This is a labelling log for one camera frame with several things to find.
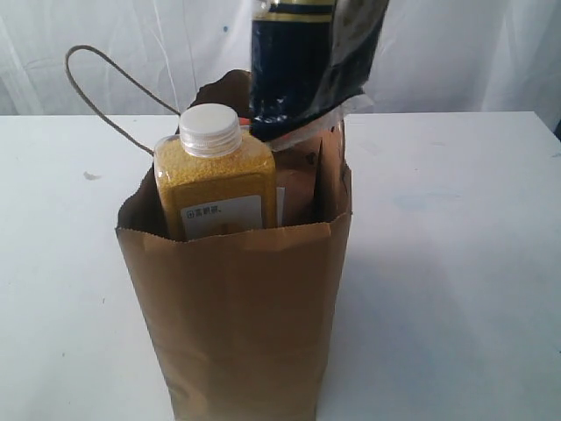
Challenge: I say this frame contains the large brown paper bag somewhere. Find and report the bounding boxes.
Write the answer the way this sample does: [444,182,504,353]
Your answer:
[64,44,354,421]

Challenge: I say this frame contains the spaghetti packet with Italian flag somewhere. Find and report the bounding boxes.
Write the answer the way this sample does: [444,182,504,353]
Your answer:
[250,1,388,151]

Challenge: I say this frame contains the white backdrop curtain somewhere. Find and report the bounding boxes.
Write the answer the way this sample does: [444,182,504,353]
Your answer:
[1,1,560,128]

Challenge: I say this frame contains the yellow grain bottle white cap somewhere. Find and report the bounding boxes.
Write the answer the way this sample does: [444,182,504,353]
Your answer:
[153,103,278,241]

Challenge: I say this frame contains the brown pouch with orange label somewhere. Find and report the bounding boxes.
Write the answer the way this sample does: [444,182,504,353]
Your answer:
[223,112,321,233]

